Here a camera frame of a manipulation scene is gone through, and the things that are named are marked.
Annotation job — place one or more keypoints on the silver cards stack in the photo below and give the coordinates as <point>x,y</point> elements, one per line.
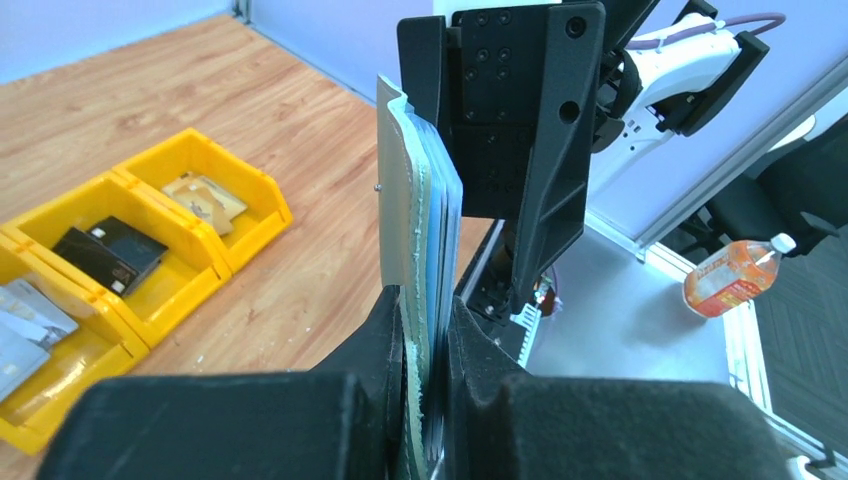
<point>31,325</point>

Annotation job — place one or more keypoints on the right yellow plastic bin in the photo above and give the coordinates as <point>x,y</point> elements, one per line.
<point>267,216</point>

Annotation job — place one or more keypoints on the left yellow plastic bin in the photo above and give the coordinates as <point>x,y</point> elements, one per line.
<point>103,346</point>

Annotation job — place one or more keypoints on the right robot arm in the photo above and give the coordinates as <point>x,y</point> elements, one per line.
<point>651,87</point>

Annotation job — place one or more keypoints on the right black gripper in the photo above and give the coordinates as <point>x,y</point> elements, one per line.
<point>522,72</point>

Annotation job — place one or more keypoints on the black cards stack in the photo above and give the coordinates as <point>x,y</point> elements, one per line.
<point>113,253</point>

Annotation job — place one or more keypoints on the green card holder wallet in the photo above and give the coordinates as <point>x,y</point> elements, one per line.
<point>416,180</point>

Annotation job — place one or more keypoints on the orange drink bottle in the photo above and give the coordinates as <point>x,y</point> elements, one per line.
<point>734,275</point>

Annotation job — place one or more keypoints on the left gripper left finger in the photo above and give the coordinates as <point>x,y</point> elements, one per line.
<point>338,420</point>

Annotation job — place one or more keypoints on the black office chair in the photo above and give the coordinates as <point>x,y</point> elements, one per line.
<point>802,192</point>

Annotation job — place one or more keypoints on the aluminium frame post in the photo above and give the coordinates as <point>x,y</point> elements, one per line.
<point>743,156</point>

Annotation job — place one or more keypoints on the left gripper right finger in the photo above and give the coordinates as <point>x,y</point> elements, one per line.
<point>502,422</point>

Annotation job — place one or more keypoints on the yellow plastic bin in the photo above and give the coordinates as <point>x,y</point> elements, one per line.
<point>191,270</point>
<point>103,346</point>
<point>267,216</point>

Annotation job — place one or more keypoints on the middle yellow plastic bin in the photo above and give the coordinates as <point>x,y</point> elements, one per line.
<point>191,270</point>

